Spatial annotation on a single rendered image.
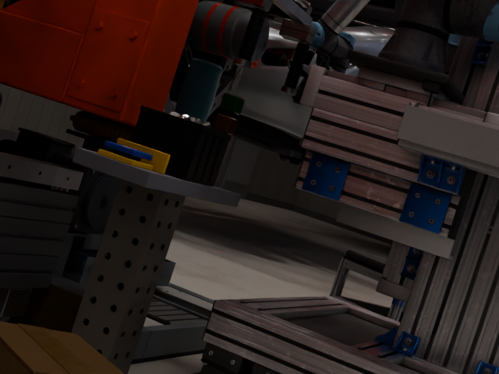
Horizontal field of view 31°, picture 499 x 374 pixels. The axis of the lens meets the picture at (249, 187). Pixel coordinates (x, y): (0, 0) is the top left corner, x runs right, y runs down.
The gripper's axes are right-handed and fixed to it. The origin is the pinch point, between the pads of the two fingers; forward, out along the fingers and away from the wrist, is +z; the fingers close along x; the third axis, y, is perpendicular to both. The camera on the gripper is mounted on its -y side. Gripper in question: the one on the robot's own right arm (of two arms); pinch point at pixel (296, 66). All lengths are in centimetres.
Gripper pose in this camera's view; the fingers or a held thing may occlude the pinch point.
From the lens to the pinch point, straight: 258.2
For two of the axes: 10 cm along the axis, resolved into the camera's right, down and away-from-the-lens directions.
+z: -3.7, -1.0, -9.2
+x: 8.7, 3.0, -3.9
